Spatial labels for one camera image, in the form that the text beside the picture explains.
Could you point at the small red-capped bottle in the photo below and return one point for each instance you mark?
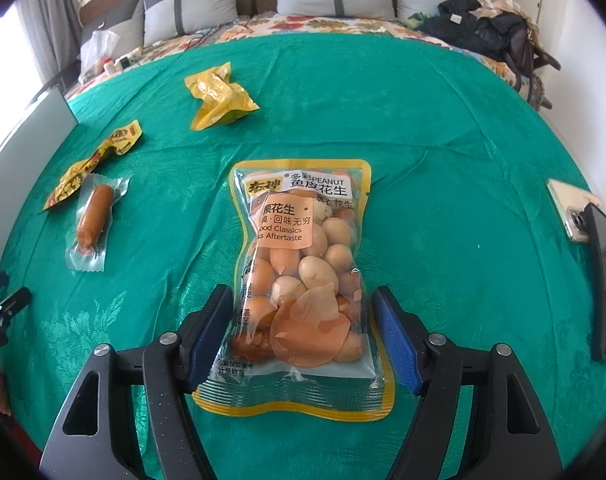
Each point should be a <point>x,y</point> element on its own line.
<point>108,66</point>

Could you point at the clear sausage packet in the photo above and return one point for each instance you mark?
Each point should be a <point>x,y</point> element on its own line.
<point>95,215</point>

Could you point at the black chair frame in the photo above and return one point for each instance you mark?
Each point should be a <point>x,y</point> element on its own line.
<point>58,81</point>

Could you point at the small black and white device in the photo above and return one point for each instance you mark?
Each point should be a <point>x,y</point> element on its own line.
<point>125,63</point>

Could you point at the clear plastic bag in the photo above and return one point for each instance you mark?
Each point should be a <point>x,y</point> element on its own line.
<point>98,50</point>

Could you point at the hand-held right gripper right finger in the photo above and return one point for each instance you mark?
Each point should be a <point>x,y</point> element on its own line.
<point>398,345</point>

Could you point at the green bedspread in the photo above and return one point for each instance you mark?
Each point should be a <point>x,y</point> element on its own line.
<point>433,160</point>

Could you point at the crumpled yellow snack packet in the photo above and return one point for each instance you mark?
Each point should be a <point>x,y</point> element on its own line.
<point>218,97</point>

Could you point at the small green cloth item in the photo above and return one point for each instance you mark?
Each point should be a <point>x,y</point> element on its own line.
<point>419,17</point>

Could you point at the black smartphone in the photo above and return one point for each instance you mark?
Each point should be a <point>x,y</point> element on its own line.
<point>605,285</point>

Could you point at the yellow-edged peanut packet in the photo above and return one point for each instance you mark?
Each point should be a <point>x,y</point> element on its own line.
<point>298,270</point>

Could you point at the floral bedsheet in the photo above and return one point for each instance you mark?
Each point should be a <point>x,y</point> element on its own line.
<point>333,22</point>

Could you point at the beige crumpled cloth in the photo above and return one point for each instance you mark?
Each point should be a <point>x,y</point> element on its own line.
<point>503,5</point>

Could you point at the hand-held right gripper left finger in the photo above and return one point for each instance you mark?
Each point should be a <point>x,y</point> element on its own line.
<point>210,340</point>

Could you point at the brown bag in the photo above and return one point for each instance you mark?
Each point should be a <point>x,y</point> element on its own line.
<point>530,55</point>

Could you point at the grey curtain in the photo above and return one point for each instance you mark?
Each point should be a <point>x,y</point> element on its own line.
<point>48,10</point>

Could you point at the black jacket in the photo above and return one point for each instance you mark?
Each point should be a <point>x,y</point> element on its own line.
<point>473,32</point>

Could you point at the gold smartphone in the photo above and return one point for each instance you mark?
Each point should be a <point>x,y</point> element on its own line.
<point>568,207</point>

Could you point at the long yellow snack packet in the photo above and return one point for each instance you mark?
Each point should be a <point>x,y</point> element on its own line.
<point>90,162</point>

